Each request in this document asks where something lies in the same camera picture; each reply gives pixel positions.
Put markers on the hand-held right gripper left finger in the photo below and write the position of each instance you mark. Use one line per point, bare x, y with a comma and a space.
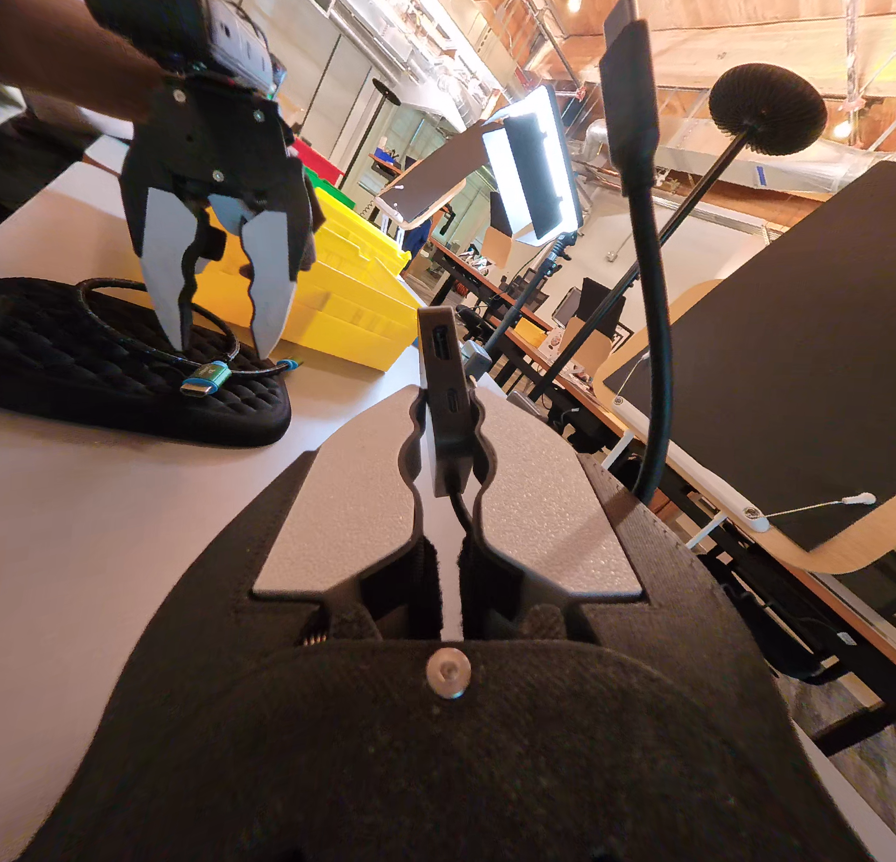
350, 512

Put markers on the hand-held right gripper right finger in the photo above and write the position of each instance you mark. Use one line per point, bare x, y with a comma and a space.
553, 512

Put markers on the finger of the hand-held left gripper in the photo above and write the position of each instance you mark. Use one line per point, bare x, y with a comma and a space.
164, 260
273, 274

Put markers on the black square hdmi adapter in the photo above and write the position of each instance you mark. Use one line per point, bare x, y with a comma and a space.
444, 421

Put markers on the person's left forearm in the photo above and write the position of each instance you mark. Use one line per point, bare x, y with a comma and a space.
56, 43

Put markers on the red plastic bin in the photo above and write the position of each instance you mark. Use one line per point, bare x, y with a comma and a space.
315, 156

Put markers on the green plastic bin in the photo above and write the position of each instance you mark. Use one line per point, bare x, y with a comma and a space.
325, 179

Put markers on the black quilted pad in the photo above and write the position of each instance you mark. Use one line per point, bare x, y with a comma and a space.
42, 358

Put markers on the yellow storage bin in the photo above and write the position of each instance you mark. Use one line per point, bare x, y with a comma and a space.
528, 333

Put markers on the black floor lamp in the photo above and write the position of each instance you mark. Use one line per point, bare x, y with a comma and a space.
385, 92

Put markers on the black board with tan edge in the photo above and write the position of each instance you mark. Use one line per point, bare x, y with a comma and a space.
434, 176
805, 351

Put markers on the long wooden workbench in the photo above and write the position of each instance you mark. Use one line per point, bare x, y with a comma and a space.
490, 281

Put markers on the thin black light stand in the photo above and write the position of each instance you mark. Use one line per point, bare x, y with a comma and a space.
539, 281

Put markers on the bright led light panel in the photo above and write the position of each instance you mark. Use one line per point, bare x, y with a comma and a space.
514, 197

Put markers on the black ribbed disc on pole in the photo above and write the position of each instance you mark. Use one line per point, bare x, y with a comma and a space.
770, 106

